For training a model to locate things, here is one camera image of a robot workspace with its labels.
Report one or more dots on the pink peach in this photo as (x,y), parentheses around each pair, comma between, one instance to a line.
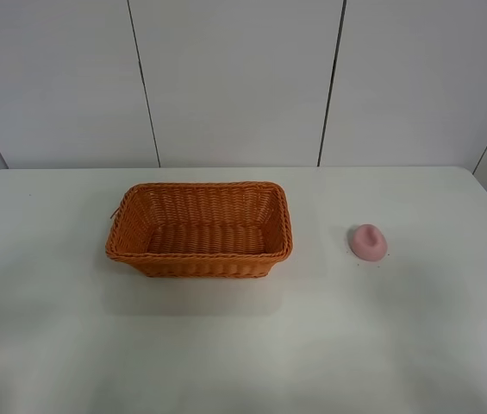
(368,243)

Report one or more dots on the orange wicker basket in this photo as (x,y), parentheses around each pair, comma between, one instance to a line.
(235,230)

